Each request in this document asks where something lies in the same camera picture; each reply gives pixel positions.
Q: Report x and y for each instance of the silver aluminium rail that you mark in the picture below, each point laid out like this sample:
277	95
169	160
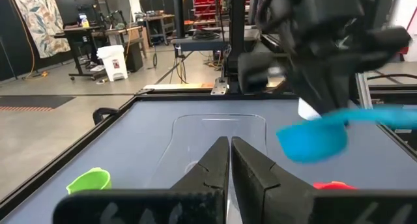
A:
364	90

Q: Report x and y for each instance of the blue measuring cup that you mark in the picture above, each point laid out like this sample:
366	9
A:
312	142

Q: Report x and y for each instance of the black cabinet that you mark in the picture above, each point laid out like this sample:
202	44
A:
134	56

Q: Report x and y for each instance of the black desk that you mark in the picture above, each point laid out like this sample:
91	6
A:
78	45

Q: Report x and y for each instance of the black pole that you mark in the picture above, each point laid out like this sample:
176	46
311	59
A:
178	12

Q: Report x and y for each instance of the white trash bin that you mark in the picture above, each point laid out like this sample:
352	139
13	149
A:
114	62

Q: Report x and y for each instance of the black rig column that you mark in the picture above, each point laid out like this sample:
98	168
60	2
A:
238	28

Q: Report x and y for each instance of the black partition panel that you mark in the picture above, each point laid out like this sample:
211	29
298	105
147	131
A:
9	48

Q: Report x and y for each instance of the black table clamp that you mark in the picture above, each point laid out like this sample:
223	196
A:
104	113

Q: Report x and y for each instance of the yellow blue bottle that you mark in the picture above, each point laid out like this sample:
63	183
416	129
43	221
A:
84	20

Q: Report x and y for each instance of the red measuring cup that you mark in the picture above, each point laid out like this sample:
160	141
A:
332	186

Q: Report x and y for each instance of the red storage bin shelf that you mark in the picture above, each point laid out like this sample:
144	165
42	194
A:
208	4

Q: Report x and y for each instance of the leaf print fabric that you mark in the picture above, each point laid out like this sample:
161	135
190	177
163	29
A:
42	25

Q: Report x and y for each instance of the green measuring cup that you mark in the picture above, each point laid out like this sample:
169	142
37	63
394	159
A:
89	181

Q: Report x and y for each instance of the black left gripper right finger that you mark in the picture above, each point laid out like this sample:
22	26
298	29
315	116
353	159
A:
260	191

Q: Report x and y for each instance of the metal corner bracket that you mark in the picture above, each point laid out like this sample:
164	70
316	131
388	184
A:
220	86

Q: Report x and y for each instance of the clear plastic basket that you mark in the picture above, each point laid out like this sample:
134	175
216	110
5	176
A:
211	129

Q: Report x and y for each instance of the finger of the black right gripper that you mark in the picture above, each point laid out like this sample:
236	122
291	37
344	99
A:
306	87
339	90

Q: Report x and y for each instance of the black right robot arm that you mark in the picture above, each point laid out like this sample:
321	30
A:
312	9

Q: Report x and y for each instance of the wooden work table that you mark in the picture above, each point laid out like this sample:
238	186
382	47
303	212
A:
179	86

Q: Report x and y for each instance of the black monitor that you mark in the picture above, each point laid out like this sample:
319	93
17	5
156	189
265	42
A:
76	9

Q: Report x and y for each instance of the grey side table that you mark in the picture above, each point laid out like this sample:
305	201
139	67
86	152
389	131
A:
198	43

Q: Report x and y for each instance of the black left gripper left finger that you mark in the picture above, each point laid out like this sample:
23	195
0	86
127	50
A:
195	198

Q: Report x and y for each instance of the wooden workbench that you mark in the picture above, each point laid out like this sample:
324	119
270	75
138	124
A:
159	25

